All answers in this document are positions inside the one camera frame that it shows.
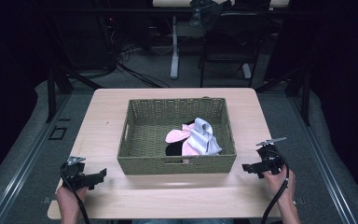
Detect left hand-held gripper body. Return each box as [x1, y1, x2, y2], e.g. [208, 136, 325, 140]
[60, 155, 91, 190]

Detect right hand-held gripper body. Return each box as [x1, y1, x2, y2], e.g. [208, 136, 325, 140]
[255, 136, 288, 175]

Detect person's right hand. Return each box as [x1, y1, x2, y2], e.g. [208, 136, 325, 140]
[262, 165, 296, 203]

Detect person's left hand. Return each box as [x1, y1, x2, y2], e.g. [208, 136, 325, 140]
[55, 184, 89, 209]

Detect green woven basket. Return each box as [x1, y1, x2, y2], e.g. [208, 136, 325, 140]
[117, 96, 238, 176]

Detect light blue sock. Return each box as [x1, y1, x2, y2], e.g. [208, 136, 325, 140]
[187, 117, 223, 157]

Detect black metal stand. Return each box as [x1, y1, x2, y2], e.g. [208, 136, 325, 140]
[42, 12, 104, 124]
[255, 62, 312, 127]

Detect pink cloth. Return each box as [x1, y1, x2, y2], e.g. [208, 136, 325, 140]
[164, 119, 197, 158]

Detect pink sock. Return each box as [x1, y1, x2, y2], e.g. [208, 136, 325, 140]
[164, 123, 200, 165]

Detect white desk foot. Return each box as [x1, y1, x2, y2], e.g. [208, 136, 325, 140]
[241, 63, 253, 79]

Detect black chair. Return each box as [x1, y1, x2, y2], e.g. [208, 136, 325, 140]
[198, 8, 273, 89]

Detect white desk leg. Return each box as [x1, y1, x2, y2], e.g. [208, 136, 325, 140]
[170, 15, 180, 80]

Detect dark cloth bundle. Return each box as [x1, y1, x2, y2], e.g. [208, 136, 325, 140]
[188, 0, 233, 30]

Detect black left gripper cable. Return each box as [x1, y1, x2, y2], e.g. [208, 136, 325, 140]
[60, 166, 91, 224]

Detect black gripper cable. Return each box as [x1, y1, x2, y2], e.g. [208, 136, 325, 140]
[60, 166, 91, 224]
[260, 148, 291, 224]

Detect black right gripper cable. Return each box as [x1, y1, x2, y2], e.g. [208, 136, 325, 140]
[260, 148, 291, 224]

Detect black floor cables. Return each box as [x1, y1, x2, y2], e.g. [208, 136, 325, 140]
[97, 15, 172, 89]

